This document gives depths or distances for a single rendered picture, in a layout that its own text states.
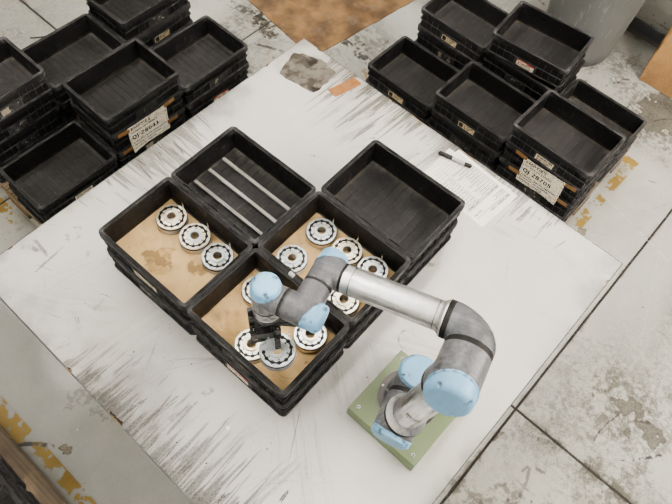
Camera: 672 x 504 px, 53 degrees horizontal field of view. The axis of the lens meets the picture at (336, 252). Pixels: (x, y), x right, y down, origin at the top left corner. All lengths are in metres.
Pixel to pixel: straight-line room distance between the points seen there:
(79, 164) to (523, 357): 2.09
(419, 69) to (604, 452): 2.01
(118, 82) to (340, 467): 1.97
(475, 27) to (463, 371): 2.52
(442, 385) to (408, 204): 1.02
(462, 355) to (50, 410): 1.97
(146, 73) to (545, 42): 1.91
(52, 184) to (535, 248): 2.06
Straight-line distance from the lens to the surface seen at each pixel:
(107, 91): 3.20
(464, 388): 1.47
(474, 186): 2.62
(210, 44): 3.49
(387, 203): 2.35
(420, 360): 1.93
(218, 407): 2.16
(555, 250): 2.56
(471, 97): 3.37
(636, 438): 3.19
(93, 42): 3.59
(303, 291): 1.60
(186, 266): 2.21
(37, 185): 3.23
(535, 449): 3.00
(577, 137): 3.22
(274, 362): 1.87
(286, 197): 2.33
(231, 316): 2.12
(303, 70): 2.89
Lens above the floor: 2.75
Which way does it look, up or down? 60 degrees down
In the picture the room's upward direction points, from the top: 7 degrees clockwise
